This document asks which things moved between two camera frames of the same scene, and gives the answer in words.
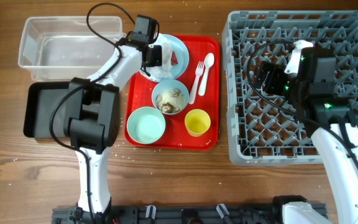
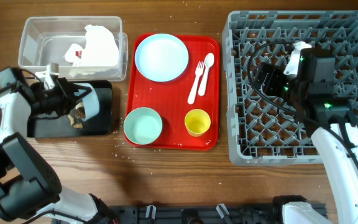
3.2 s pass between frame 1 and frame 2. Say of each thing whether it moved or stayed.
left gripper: moved
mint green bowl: stayed
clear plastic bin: stayed
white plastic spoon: stayed
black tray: moved
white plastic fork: stayed
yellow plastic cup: stayed
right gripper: stayed
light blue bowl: moved
